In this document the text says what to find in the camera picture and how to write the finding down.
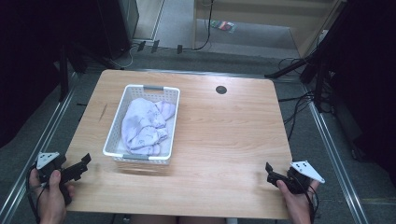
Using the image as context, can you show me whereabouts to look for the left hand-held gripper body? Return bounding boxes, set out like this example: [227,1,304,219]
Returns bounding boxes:
[35,151,82,206]

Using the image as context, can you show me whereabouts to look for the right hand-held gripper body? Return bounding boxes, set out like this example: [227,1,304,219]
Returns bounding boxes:
[275,160,326,196]

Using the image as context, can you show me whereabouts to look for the person's right hand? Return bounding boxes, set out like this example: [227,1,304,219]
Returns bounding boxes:
[276,179,321,224]

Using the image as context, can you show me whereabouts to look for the person's left hand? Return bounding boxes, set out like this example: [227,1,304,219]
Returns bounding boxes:
[29,168,76,224]

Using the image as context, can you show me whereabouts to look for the lavender cloth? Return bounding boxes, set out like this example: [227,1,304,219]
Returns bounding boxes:
[120,97,177,157]

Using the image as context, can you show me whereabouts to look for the white plastic basket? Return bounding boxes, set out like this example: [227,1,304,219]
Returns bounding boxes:
[102,83,181,165]

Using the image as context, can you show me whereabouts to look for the black metal stand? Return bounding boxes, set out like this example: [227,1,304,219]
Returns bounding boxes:
[264,0,359,114]

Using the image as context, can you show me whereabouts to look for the black cabinet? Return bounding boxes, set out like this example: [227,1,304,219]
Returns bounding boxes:
[94,0,140,61]

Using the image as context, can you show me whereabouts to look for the light wooden furniture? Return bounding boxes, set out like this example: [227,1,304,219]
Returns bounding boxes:
[191,0,348,59]

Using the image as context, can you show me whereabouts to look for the colourful packet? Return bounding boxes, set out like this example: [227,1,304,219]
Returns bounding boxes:
[210,20,237,34]

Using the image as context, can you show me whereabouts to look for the silver metal floor rail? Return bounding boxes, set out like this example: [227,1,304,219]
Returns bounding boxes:
[306,101,371,224]
[0,72,78,224]

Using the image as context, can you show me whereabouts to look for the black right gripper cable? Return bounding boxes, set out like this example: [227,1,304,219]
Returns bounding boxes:
[293,174,320,223]

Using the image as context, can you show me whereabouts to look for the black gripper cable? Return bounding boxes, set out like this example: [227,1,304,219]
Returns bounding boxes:
[293,174,320,223]
[25,166,48,224]

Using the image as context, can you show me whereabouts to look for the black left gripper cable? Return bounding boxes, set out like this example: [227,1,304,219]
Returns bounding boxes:
[25,166,48,224]

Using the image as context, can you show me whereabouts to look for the black floor cables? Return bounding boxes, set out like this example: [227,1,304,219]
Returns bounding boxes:
[276,56,334,141]

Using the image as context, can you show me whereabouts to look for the white floor cable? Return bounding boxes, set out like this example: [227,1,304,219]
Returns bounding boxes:
[108,43,141,70]

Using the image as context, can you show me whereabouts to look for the black hanging cable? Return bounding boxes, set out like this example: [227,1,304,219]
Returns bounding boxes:
[183,0,216,51]

